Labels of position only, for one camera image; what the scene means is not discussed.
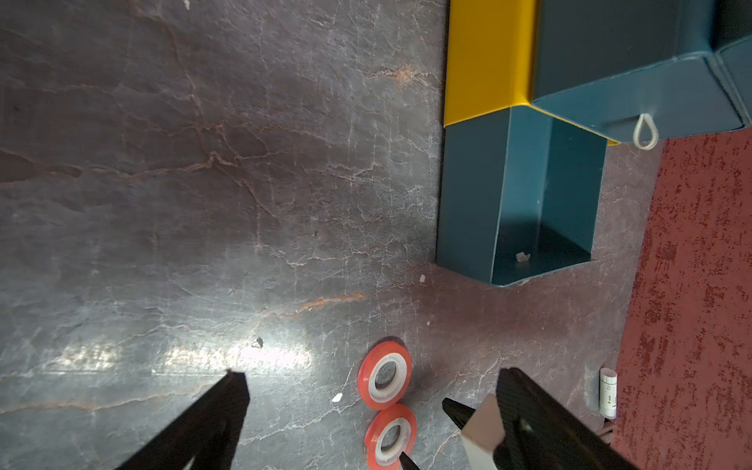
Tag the red tape roll front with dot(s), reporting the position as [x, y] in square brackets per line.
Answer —
[380, 457]

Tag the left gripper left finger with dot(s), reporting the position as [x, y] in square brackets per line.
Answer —
[205, 436]

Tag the red tape roll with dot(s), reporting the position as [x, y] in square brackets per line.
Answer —
[380, 457]
[375, 360]

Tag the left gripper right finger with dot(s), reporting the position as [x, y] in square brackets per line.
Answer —
[541, 434]

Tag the teal three drawer cabinet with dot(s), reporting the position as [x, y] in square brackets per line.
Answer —
[536, 91]

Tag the white marker tube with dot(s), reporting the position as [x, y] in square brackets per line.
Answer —
[608, 380]

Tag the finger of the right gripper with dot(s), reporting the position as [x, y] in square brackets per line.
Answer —
[457, 412]

